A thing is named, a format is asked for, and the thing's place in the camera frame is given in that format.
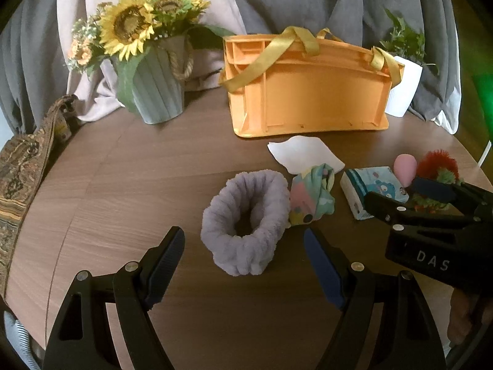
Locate brown patterned woven cloth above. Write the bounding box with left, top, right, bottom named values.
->
left=0, top=96, right=79, bottom=297

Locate grey curtain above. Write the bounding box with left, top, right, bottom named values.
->
left=0, top=0, right=463, bottom=135

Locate pink makeup sponge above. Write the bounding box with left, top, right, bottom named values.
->
left=393, top=154, right=418, bottom=186

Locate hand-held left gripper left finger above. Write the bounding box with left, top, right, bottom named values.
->
left=42, top=226, right=186, bottom=370

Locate lilac fluffy headband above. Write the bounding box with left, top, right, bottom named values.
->
left=200, top=170, right=291, bottom=277

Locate artificial sunflower bouquet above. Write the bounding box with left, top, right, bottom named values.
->
left=66, top=0, right=236, bottom=114

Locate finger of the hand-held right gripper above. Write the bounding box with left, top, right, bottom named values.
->
left=413, top=177, right=493, bottom=221
left=365, top=191, right=479, bottom=236

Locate orange plastic storage crate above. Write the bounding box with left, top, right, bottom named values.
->
left=219, top=26, right=405, bottom=139

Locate red green fluffy toy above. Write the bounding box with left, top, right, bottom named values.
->
left=410, top=152, right=465, bottom=213

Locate grey striped cloth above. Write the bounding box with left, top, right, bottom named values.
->
left=4, top=310, right=43, bottom=368

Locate green plant in white pot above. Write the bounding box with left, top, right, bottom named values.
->
left=379, top=8, right=440, bottom=118

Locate pastel patterned cloth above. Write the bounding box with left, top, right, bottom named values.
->
left=288, top=163, right=336, bottom=226

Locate white soft cloth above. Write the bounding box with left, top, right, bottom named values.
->
left=267, top=136, right=345, bottom=175

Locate person's right hand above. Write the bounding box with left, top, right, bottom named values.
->
left=449, top=288, right=482, bottom=349

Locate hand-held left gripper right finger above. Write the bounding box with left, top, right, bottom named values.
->
left=303, top=225, right=447, bottom=370

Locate grey ribbed vase rope handle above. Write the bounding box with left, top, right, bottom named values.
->
left=101, top=35, right=195, bottom=125

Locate blue cartoon tissue pack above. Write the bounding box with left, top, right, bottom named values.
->
left=340, top=166, right=409, bottom=221

